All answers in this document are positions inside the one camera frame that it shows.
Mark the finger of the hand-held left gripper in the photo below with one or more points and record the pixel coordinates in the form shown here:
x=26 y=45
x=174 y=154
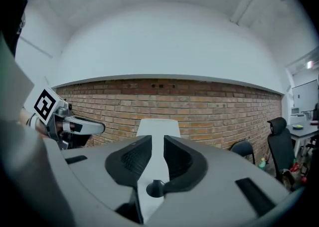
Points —
x=92 y=127

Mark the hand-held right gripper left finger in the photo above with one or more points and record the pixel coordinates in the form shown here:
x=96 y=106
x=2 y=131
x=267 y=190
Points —
x=99 y=166

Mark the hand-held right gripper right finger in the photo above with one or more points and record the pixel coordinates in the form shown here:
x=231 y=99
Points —
x=224 y=171

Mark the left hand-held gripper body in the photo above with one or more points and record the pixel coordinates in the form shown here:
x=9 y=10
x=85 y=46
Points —
x=45 y=106

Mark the person's left forearm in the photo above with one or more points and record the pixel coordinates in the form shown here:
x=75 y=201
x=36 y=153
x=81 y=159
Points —
x=23 y=116

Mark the person's left hand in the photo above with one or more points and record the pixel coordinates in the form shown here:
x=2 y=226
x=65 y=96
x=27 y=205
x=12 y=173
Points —
x=59 y=127

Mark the black folding chair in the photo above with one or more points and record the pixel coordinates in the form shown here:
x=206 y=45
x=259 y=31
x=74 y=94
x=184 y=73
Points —
x=243 y=148

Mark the green bottle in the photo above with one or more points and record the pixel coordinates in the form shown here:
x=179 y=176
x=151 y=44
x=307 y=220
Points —
x=262 y=163

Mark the black mesh office chair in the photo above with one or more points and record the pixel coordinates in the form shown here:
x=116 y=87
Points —
x=281 y=146

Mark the white table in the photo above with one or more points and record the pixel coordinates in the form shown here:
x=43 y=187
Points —
x=152 y=208

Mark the yellow green dish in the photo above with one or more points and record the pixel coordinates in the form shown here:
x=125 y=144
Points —
x=297 y=127

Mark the grey top desk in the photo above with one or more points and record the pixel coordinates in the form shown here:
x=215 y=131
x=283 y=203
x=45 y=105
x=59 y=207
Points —
x=304 y=131

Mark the whiteboard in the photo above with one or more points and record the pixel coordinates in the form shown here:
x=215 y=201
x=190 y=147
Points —
x=305 y=96

